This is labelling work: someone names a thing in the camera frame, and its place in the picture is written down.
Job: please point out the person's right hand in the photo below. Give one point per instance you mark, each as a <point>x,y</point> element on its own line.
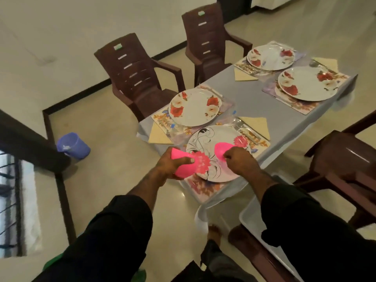
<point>243,161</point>

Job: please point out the person's left thumb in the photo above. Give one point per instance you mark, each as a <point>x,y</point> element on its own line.
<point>186,160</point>

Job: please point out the white plate with red flowers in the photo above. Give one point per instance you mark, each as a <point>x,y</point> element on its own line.
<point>307,83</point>
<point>268,57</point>
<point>194,107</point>

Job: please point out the person's right fingers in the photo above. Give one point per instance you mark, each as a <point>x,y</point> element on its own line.
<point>229,160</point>

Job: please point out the grey tablecloth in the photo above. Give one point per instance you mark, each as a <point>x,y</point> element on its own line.
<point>255,99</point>

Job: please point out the white plate with black swirls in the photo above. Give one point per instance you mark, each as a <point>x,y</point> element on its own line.
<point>211,138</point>

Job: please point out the white plastic tray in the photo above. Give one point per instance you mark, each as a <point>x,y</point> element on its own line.
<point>252,220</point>

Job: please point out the blue plastic mug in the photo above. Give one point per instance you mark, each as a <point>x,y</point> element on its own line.
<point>73,146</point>

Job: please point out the dark wooden cabinet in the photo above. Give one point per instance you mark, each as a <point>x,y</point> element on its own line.
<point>233,8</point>

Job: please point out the brown plastic armchair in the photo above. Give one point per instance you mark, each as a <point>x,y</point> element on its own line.
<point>135,76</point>
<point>207,41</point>
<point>340,167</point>
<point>258,255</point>

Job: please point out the window grille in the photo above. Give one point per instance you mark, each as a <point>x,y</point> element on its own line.
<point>10,202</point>

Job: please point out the person's trouser leg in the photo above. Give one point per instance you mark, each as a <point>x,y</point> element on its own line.
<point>220,264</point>

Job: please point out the person's left forearm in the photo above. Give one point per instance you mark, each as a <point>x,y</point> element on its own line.
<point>117,232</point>

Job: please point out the dark wooden rail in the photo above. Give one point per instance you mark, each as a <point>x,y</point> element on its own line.
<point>29,140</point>

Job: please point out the pink plastic cup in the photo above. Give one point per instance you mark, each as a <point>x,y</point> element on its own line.
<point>183,170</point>
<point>221,149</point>

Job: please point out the person's left hand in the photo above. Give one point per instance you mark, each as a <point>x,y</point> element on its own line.
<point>169,164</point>

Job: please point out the yellow folded napkin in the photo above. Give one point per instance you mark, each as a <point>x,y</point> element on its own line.
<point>158,136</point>
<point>327,63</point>
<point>243,75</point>
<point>258,124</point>

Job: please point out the floral placemat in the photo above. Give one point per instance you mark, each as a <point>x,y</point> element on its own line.
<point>296,105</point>
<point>202,189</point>
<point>243,66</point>
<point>161,118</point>

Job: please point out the person's foot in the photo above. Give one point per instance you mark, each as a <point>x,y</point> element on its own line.
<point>214,233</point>

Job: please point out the person's right forearm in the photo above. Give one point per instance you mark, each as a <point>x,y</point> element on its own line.
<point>308,232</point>

